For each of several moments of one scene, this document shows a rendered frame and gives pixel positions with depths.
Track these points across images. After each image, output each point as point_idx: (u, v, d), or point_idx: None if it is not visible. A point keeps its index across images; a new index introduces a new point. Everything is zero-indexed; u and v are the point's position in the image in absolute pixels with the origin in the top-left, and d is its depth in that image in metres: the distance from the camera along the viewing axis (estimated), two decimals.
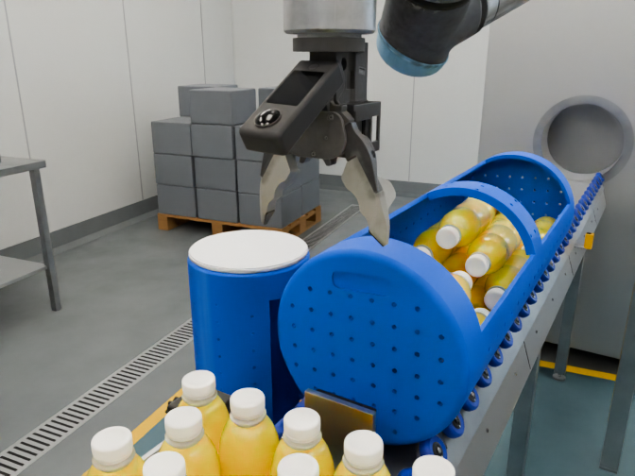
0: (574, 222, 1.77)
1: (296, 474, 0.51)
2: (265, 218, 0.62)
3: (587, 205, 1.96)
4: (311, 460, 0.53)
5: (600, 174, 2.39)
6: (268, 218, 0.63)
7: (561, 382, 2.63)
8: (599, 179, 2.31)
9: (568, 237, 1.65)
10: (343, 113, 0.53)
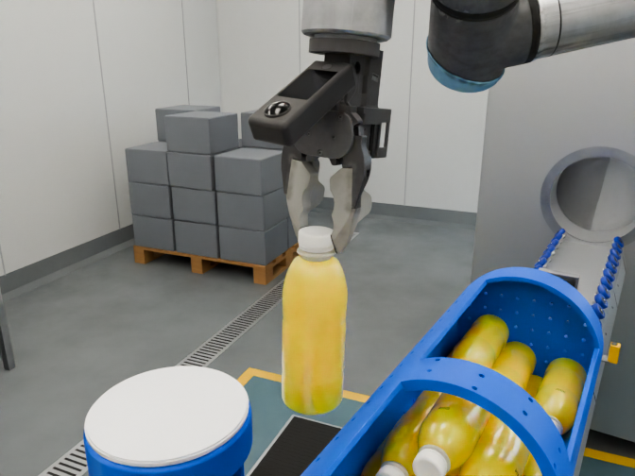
0: None
1: (315, 234, 0.58)
2: None
3: (608, 293, 1.63)
4: (328, 229, 0.60)
5: (619, 238, 2.06)
6: None
7: None
8: (618, 247, 1.98)
9: None
10: (352, 114, 0.54)
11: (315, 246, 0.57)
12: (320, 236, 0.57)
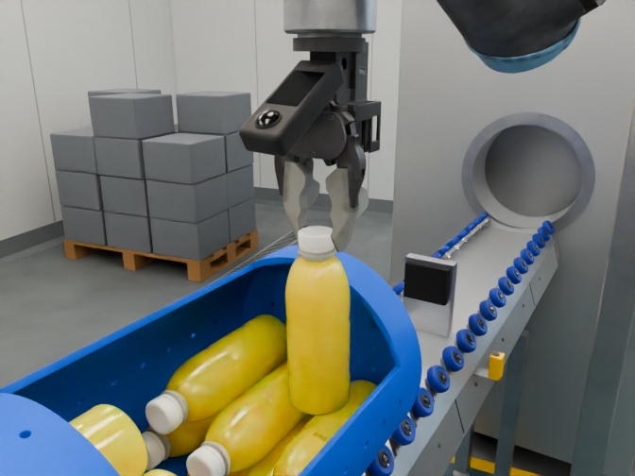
0: (475, 330, 1.08)
1: (315, 234, 0.58)
2: None
3: (510, 287, 1.27)
4: (328, 229, 0.60)
5: (549, 222, 1.71)
6: None
7: None
8: (544, 233, 1.63)
9: (454, 368, 0.96)
10: (343, 113, 0.53)
11: (316, 246, 0.57)
12: (320, 236, 0.57)
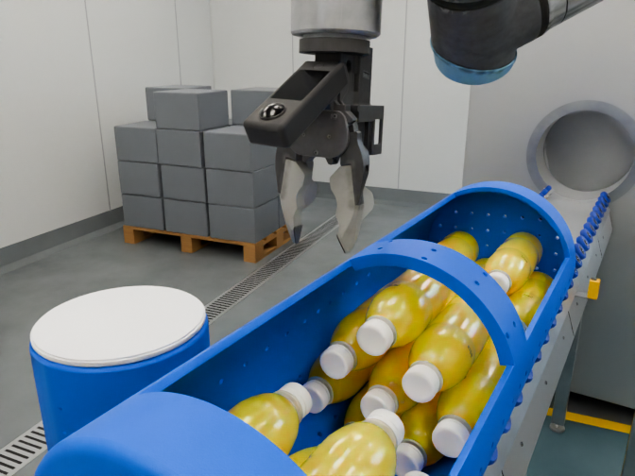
0: (574, 263, 1.39)
1: None
2: (294, 234, 0.61)
3: (590, 237, 1.59)
4: (499, 280, 0.87)
5: (606, 193, 2.02)
6: (299, 235, 0.61)
7: (559, 433, 2.26)
8: (604, 201, 1.94)
9: None
10: (347, 112, 0.54)
11: None
12: None
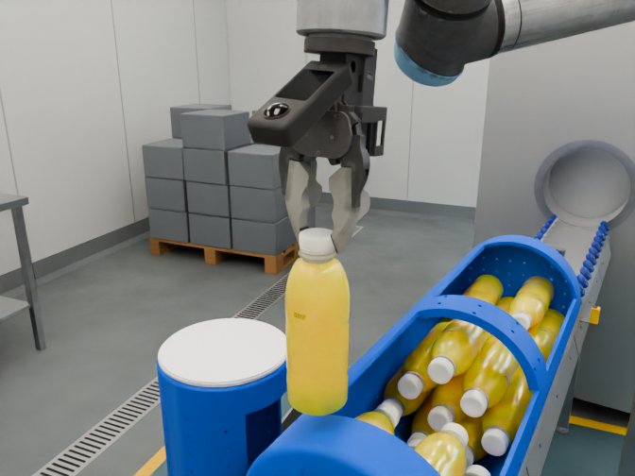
0: None
1: None
2: None
3: (592, 267, 1.85)
4: (523, 319, 1.13)
5: (605, 222, 2.28)
6: None
7: (563, 435, 2.51)
8: (604, 230, 2.20)
9: None
10: (350, 113, 0.54)
11: None
12: None
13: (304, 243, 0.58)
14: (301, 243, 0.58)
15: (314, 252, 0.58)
